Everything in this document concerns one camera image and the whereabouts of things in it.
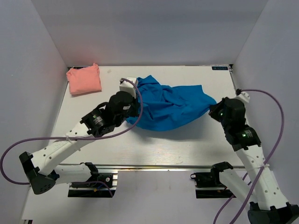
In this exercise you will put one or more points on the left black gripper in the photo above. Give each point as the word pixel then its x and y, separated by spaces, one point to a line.
pixel 136 105

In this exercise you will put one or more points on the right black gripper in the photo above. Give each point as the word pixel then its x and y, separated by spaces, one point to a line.
pixel 214 108

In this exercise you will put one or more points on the blue t-shirt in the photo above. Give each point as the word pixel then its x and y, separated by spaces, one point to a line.
pixel 166 108

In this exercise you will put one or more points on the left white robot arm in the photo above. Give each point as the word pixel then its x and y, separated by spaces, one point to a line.
pixel 44 168

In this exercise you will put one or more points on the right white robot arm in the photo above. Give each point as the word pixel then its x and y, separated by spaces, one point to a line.
pixel 263 200

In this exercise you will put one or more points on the blue label sticker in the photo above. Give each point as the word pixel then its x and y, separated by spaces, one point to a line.
pixel 219 68

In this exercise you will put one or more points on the folded pink t-shirt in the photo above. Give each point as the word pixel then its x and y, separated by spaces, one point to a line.
pixel 84 80

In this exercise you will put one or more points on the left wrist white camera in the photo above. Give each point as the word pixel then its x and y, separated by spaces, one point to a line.
pixel 128 87

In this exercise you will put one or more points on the wrist white camera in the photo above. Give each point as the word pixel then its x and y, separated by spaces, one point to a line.
pixel 128 87
pixel 242 96

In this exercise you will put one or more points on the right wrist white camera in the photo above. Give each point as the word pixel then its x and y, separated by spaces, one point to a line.
pixel 242 96

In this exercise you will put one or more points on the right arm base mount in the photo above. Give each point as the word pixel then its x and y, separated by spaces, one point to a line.
pixel 208 185

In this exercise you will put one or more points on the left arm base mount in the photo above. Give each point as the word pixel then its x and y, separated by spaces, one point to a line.
pixel 104 186

